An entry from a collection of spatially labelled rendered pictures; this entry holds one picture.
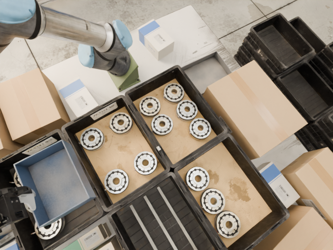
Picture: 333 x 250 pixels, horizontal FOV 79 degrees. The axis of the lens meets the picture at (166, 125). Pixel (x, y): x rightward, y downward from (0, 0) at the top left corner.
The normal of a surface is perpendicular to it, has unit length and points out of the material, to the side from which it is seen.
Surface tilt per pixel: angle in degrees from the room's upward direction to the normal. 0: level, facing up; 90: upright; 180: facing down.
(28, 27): 86
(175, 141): 0
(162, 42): 0
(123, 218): 0
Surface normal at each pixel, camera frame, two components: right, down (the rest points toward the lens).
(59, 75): 0.06, -0.29
